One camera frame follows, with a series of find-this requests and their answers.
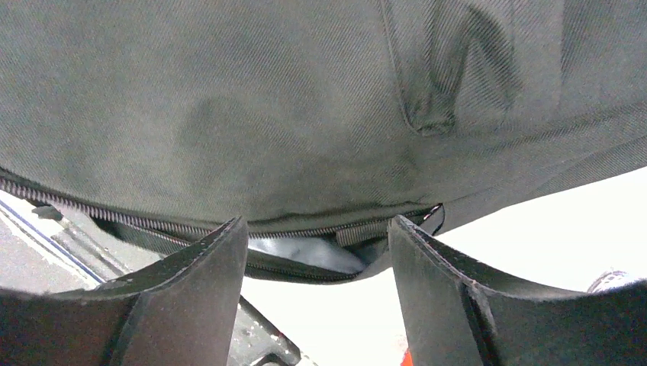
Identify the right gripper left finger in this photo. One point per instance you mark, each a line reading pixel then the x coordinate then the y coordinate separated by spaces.
pixel 177 311

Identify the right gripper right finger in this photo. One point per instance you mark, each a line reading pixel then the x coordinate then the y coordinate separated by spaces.
pixel 459 311

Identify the black student backpack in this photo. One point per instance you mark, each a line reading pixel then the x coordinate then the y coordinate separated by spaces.
pixel 316 121

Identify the red window toy brick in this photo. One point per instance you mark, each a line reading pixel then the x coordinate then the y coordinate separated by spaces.
pixel 407 359

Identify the clear round glitter jar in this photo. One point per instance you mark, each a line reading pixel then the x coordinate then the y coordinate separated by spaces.
pixel 611 280

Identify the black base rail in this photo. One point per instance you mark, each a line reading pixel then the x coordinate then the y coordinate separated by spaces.
pixel 77 262

